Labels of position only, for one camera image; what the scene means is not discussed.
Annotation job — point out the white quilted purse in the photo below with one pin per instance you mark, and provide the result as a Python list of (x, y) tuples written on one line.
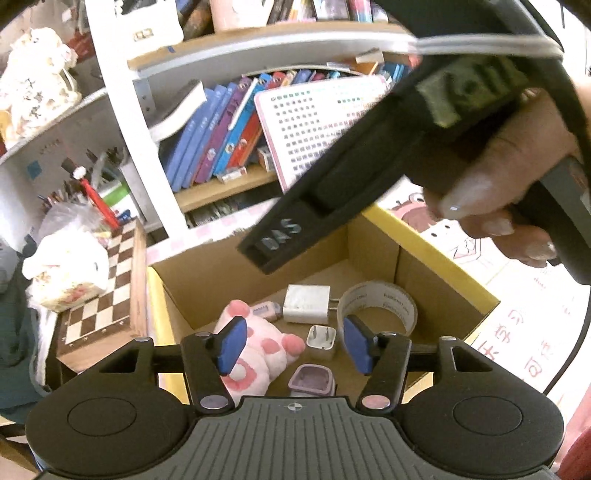
[(147, 23)]

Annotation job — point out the clear tape roll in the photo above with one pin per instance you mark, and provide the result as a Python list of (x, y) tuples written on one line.
[(401, 318)]

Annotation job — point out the large white charger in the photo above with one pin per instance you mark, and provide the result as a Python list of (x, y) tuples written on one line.
[(304, 304)]

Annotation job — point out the dark red cloth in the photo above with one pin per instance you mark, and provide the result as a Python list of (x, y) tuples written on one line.
[(577, 461)]

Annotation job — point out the row of blue books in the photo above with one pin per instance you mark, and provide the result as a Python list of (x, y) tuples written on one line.
[(207, 138)]

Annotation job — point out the red pen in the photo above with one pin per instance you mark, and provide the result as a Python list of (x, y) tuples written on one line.
[(94, 198)]

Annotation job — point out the dark teal cloth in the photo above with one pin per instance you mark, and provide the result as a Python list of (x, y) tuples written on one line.
[(18, 346)]

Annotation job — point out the lilac square container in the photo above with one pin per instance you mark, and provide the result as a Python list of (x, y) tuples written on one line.
[(311, 381)]

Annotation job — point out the white leaning paperback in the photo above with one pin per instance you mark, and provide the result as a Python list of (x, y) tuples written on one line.
[(178, 110)]

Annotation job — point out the floral fabric bag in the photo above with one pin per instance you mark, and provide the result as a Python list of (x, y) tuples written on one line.
[(32, 87)]

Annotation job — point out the pink plush toy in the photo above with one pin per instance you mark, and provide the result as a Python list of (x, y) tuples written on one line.
[(263, 341)]

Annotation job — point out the small white charger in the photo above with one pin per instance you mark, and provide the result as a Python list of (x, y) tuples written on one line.
[(322, 344)]

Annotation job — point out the pink water bottle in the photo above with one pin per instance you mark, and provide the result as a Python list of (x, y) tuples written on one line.
[(235, 14)]

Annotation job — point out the row of upright books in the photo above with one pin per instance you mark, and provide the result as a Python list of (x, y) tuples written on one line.
[(323, 9)]

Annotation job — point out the white plastic bag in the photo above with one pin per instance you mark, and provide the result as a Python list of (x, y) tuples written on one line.
[(64, 267)]

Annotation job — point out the white metal desk shelf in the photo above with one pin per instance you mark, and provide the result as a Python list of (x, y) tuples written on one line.
[(124, 115)]

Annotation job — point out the person's right hand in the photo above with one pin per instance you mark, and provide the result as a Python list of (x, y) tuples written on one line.
[(508, 147)]

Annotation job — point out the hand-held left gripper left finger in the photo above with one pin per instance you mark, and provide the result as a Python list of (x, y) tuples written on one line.
[(231, 346)]

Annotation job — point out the yellow cardboard box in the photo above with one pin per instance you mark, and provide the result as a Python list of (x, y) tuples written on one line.
[(369, 249)]

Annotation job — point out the wooden chessboard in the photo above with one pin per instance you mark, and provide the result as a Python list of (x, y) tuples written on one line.
[(106, 286)]

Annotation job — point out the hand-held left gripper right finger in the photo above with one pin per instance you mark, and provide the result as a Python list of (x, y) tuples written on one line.
[(358, 346)]

